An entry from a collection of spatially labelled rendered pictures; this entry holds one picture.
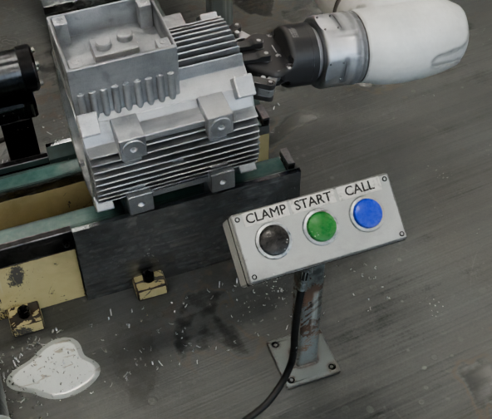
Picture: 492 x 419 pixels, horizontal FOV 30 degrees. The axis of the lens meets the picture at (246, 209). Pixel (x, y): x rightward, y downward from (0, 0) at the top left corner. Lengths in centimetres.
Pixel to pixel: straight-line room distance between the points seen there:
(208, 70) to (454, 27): 32
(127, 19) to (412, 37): 34
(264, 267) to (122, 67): 26
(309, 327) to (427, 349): 17
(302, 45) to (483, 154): 41
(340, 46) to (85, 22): 30
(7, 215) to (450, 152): 64
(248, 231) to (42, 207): 40
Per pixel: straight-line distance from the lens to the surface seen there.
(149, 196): 107
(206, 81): 105
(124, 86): 101
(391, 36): 114
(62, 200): 122
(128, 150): 101
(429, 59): 117
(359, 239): 93
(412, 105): 146
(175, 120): 103
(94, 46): 104
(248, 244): 90
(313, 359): 113
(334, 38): 111
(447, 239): 128
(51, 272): 116
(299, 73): 110
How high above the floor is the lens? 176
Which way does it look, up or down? 48 degrees down
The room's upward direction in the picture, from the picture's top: 1 degrees counter-clockwise
